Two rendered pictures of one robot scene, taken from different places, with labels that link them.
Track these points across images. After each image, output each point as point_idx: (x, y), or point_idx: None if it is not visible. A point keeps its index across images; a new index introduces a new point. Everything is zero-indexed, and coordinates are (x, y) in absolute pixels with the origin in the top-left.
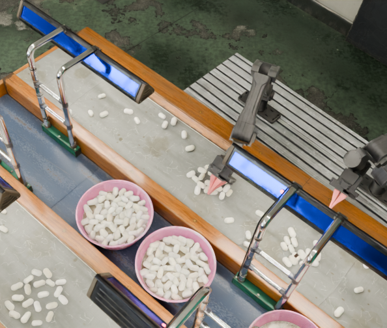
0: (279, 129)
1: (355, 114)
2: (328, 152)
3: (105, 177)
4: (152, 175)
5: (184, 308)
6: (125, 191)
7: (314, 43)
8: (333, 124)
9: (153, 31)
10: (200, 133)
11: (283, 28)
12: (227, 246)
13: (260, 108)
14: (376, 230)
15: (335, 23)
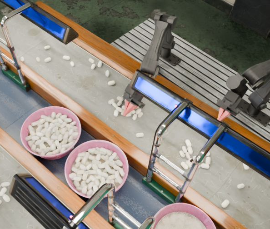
0: (179, 69)
1: (236, 67)
2: (216, 85)
3: (47, 106)
4: (82, 103)
5: (104, 203)
6: (61, 115)
7: (207, 20)
8: (219, 66)
9: (96, 14)
10: (119, 72)
11: (185, 11)
12: (137, 154)
13: (166, 55)
14: (253, 140)
15: (222, 6)
